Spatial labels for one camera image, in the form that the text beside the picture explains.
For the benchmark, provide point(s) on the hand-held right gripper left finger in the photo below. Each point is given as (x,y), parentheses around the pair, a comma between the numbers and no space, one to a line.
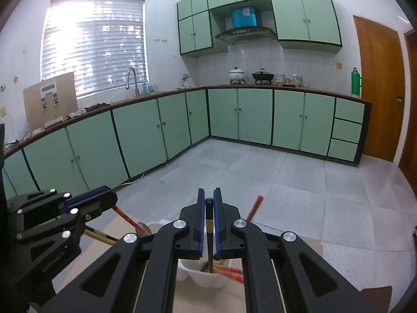
(202,228)

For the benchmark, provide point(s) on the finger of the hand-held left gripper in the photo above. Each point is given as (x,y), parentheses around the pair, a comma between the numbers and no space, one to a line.
(97,207)
(86,195)

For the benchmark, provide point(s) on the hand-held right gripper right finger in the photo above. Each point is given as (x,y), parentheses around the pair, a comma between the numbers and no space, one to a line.
(217,228)

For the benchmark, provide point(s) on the translucent white plastic cup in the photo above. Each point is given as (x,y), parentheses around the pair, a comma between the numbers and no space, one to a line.
(153,226)
(198,278)

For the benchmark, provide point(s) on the plain bamboo chopstick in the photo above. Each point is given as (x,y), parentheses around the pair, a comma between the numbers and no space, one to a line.
(97,236)

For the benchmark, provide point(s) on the green kitchen base cabinets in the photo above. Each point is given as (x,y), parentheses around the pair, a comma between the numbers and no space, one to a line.
(140,137)

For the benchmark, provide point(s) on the brown cardboard sheet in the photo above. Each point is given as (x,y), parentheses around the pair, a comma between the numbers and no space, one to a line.
(35,111)

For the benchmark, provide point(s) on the chrome sink faucet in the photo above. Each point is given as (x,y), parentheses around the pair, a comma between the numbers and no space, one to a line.
(135,83)

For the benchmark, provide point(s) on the white window blind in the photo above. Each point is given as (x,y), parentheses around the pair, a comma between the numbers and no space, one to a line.
(94,45)

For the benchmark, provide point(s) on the white cooking pot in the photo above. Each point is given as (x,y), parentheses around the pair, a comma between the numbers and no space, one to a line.
(236,74)

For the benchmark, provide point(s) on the black wok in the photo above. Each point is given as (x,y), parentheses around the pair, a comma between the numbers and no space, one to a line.
(262,76)

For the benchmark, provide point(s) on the glass jar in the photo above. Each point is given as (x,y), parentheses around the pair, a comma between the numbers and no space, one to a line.
(297,81)
(279,79)

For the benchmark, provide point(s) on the brown chair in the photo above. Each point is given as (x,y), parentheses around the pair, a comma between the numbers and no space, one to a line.
(378,300)

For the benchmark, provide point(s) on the range hood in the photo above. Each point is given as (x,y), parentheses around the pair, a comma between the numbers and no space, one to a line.
(244,32)

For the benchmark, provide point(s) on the green thermos flask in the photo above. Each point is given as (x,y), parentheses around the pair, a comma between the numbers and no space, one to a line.
(355,83)

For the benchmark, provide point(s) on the wooden door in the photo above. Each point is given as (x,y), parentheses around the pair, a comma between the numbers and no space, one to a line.
(378,88)

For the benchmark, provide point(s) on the chrome wall tap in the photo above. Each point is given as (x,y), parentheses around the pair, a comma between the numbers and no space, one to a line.
(186,80)

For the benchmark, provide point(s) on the green kitchen wall cabinets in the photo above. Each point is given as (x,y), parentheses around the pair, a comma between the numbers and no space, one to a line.
(293,16)

